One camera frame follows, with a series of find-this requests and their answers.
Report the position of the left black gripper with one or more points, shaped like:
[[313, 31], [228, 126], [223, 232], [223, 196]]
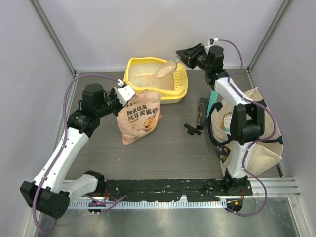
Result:
[[114, 94]]

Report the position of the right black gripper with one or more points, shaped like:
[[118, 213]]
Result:
[[189, 55]]

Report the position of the pink cat litter bag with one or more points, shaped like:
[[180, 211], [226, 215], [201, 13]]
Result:
[[140, 116]]

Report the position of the clear plastic scoop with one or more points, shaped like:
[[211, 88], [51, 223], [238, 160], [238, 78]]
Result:
[[167, 68]]

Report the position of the black bag clip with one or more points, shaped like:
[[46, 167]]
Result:
[[193, 130]]

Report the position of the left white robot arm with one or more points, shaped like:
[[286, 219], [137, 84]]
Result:
[[47, 193]]

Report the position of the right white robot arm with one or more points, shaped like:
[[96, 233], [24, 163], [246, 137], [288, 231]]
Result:
[[248, 119]]

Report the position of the yellow slotted litter scoop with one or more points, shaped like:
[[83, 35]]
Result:
[[180, 79]]

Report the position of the yellow litter box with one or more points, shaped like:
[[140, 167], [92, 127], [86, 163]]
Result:
[[140, 74]]

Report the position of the teal flat stick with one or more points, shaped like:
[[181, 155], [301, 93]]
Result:
[[212, 100]]

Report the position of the blue white pouch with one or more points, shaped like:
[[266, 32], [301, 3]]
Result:
[[226, 121]]

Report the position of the beige canvas tote bag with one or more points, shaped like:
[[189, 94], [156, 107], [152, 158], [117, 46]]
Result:
[[264, 155]]

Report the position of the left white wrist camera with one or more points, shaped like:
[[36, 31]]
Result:
[[125, 92]]

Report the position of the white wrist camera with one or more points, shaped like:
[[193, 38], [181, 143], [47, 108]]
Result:
[[211, 43], [125, 92]]

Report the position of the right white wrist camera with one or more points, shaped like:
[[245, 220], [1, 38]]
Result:
[[211, 43]]

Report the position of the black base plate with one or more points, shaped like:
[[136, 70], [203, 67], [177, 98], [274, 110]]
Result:
[[168, 190]]

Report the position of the white slotted cable duct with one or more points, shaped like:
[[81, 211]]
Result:
[[181, 204]]

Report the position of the aluminium rail frame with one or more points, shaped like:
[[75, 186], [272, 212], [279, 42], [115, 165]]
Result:
[[272, 188]]

